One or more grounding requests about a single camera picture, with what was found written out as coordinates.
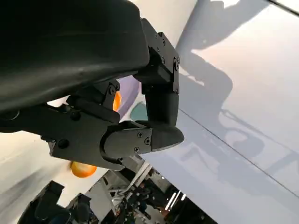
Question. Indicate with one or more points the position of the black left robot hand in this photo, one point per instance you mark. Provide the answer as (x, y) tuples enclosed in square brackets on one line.
[(70, 46)]

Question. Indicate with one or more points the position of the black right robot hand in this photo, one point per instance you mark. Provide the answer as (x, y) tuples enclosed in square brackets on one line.
[(46, 205)]

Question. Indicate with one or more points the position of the orange white toy bread roll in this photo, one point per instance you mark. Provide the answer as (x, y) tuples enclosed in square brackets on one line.
[(116, 101), (83, 171)]

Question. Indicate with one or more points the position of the lilac plate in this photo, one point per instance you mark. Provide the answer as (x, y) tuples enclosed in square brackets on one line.
[(129, 93)]

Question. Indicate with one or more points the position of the pale green mug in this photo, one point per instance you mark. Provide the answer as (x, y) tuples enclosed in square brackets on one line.
[(139, 113)]

